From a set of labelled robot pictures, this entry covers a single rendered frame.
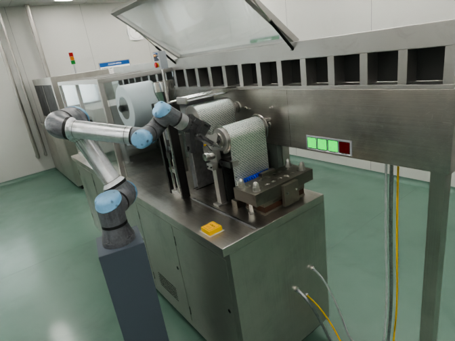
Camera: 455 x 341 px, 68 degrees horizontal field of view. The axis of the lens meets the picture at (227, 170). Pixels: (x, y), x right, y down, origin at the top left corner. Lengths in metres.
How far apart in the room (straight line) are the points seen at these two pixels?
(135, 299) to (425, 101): 1.46
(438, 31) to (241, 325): 1.39
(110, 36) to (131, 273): 6.06
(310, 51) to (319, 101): 0.23
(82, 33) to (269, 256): 6.14
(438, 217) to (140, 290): 1.36
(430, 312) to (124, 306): 1.44
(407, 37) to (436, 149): 0.41
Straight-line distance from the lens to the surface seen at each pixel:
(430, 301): 1.95
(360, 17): 4.23
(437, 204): 1.68
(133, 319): 1.81
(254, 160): 1.76
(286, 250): 1.71
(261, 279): 1.66
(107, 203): 1.56
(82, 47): 7.14
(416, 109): 1.41
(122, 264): 1.64
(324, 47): 1.58
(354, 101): 1.52
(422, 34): 1.38
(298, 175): 1.72
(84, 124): 1.52
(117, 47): 7.34
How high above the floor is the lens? 1.66
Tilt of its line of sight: 19 degrees down
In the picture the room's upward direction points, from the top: 8 degrees counter-clockwise
